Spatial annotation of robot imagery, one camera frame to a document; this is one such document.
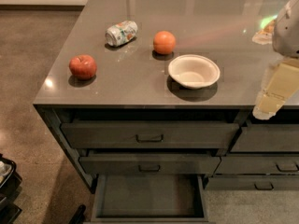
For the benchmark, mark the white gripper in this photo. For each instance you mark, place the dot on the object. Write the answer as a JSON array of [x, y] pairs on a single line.
[[287, 32]]

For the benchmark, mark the orange fruit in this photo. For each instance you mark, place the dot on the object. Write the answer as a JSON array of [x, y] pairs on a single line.
[[164, 42]]

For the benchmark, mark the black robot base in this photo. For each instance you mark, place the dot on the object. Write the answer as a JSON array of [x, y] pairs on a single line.
[[9, 183]]

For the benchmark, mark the grey top right drawer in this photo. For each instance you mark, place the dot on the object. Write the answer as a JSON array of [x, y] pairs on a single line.
[[267, 137]]

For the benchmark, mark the grey middle right drawer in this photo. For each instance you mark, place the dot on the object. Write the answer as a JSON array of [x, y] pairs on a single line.
[[258, 165]]

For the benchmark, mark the grey top left drawer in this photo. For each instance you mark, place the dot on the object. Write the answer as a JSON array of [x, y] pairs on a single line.
[[149, 134]]

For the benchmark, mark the open grey bottom drawer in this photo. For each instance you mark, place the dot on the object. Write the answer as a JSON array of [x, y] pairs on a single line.
[[149, 199]]

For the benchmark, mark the grey middle left drawer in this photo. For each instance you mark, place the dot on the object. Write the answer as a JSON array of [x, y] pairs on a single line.
[[149, 163]]

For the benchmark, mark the white paper bowl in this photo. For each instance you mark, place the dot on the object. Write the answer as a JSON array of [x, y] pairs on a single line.
[[194, 71]]

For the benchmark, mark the grey cabinet counter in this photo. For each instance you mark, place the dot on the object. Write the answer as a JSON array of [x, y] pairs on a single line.
[[132, 81]]

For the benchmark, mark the crushed soda can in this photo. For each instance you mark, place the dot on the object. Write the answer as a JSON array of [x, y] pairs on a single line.
[[121, 33]]

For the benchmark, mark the red apple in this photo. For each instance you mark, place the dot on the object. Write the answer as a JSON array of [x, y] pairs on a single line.
[[83, 67]]

